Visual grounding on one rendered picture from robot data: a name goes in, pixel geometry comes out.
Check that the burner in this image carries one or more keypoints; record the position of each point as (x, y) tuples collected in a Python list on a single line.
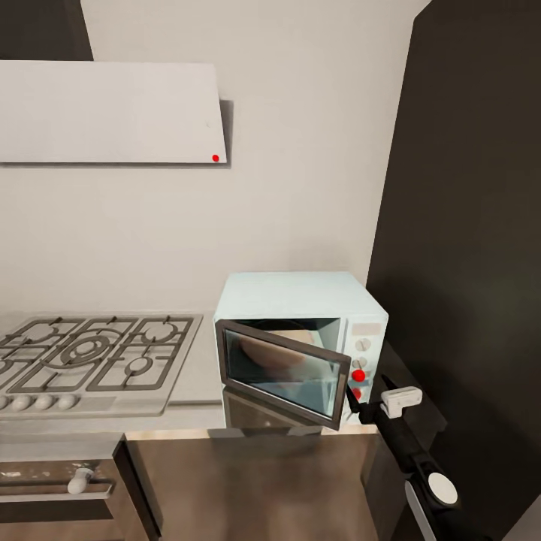
[(82, 366)]

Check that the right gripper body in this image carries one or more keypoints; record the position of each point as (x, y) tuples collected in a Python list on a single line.
[(390, 429)]

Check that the range hood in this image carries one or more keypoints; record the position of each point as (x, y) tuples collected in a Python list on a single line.
[(59, 105)]

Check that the microwave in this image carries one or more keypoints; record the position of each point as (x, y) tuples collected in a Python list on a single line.
[(295, 339)]

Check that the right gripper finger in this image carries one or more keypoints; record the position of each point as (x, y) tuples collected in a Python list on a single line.
[(388, 382), (353, 401)]

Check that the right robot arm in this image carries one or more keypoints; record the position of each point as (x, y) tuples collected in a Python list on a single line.
[(432, 496)]

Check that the oven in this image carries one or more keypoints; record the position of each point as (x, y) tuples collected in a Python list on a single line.
[(76, 491)]

